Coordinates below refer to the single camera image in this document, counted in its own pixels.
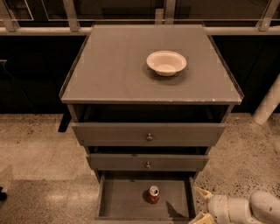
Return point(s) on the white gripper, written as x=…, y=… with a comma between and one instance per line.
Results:
x=217, y=205

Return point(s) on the red coke can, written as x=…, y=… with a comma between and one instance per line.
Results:
x=153, y=194

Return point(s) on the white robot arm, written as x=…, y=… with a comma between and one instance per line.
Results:
x=261, y=208

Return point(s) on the brass middle drawer knob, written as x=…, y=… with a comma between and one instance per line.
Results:
x=148, y=165

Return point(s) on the brass drawer knob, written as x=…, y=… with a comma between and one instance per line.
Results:
x=149, y=137
x=148, y=165

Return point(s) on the grey open bottom drawer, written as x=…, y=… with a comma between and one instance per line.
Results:
x=122, y=198

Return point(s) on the brass top drawer knob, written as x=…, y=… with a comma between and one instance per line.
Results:
x=149, y=137

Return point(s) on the grey wooden drawer cabinet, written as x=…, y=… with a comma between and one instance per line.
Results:
x=111, y=83

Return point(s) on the grey middle drawer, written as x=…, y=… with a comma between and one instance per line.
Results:
x=136, y=162

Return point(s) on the grey top drawer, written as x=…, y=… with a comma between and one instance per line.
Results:
x=134, y=133

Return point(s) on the white round pillar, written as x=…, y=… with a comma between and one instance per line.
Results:
x=268, y=104

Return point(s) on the white paper bowl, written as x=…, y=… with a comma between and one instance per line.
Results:
x=166, y=63

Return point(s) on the black shoe at edge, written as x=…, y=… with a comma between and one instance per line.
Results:
x=3, y=195

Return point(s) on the metal window railing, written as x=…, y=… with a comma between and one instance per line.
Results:
x=217, y=17

